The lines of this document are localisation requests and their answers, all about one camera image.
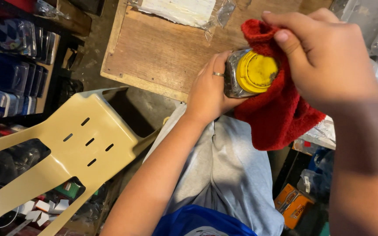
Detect person's left hand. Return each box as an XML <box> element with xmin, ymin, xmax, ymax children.
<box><xmin>184</xmin><ymin>50</ymin><xmax>249</xmax><ymax>124</ymax></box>

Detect person's right hand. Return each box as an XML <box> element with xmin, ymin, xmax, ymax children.
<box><xmin>261</xmin><ymin>8</ymin><xmax>378</xmax><ymax>114</ymax></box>

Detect clear plastic jar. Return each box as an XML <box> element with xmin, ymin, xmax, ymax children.
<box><xmin>223</xmin><ymin>49</ymin><xmax>258</xmax><ymax>99</ymax></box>

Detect red terry cloth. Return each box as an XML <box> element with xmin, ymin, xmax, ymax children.
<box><xmin>234</xmin><ymin>19</ymin><xmax>327</xmax><ymax>151</ymax></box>

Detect yellow jar lid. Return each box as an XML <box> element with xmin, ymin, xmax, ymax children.
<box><xmin>236</xmin><ymin>50</ymin><xmax>279</xmax><ymax>94</ymax></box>

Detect brown wooden table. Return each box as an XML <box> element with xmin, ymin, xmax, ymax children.
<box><xmin>100</xmin><ymin>0</ymin><xmax>334</xmax><ymax>103</ymax></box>

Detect clear bag with red label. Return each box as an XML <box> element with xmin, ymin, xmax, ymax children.
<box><xmin>292</xmin><ymin>115</ymin><xmax>337</xmax><ymax>155</ymax></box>

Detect person's grey trousers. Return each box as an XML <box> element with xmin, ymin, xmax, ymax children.
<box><xmin>142</xmin><ymin>104</ymin><xmax>285</xmax><ymax>236</ymax></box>

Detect clear bag with white paper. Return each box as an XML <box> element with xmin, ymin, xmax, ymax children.
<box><xmin>127</xmin><ymin>0</ymin><xmax>237</xmax><ymax>44</ymax></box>

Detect blue plastic bag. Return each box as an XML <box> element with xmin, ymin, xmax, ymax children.
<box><xmin>297</xmin><ymin>148</ymin><xmax>336</xmax><ymax>201</ymax></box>

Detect person's blue shirt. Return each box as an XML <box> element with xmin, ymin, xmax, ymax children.
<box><xmin>152</xmin><ymin>205</ymin><xmax>258</xmax><ymax>236</ymax></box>

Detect beige plastic chair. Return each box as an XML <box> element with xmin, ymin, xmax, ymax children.
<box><xmin>0</xmin><ymin>87</ymin><xmax>162</xmax><ymax>236</ymax></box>

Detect orange cardboard box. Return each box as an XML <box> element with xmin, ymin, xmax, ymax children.
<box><xmin>274</xmin><ymin>183</ymin><xmax>315</xmax><ymax>230</ymax></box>

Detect brown wooden plank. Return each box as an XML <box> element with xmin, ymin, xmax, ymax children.
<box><xmin>34</xmin><ymin>0</ymin><xmax>93</xmax><ymax>37</ymax></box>

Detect green small box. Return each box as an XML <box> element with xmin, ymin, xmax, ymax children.
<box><xmin>54</xmin><ymin>181</ymin><xmax>82</xmax><ymax>199</ymax></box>

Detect rack of packaged phone cases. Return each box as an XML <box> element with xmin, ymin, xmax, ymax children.
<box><xmin>0</xmin><ymin>0</ymin><xmax>85</xmax><ymax>127</ymax></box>

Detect heap of small white boxes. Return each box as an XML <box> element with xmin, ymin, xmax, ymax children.
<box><xmin>11</xmin><ymin>198</ymin><xmax>70</xmax><ymax>227</ymax></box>

